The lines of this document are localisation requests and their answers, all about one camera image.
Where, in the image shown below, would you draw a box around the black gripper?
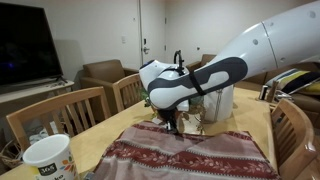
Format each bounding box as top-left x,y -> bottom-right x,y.
157,108 -> 181,135

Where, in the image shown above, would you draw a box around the red patterned cloth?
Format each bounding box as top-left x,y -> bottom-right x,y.
93,120 -> 281,180

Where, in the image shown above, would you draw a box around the wooden dining chair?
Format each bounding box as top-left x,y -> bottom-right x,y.
5,86 -> 113,152
265,79 -> 280,104
270,98 -> 319,180
112,73 -> 145,113

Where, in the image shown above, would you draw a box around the brown armchair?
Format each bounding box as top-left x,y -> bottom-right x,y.
79,59 -> 140,113
184,53 -> 218,73

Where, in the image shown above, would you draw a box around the brown sofa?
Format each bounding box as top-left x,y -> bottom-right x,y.
233,61 -> 320,129

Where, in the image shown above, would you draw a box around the white door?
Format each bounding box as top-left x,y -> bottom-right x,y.
138,0 -> 167,68

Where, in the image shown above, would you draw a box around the white paper cup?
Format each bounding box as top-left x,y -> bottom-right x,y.
22,133 -> 79,180

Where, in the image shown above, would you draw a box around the striped pillow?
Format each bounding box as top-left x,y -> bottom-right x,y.
265,68 -> 320,96

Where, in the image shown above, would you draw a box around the light television stand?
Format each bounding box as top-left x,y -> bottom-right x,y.
0,79 -> 75,104

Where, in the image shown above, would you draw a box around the wicker basket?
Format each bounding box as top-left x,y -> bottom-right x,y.
0,139 -> 25,169

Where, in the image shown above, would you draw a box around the black flat television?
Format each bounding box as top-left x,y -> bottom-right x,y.
0,2 -> 64,95

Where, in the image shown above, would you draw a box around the black arm cable harness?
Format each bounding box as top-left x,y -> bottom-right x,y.
159,49 -> 208,97

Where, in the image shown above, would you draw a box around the white power strip cables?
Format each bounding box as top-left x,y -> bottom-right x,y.
28,120 -> 60,145

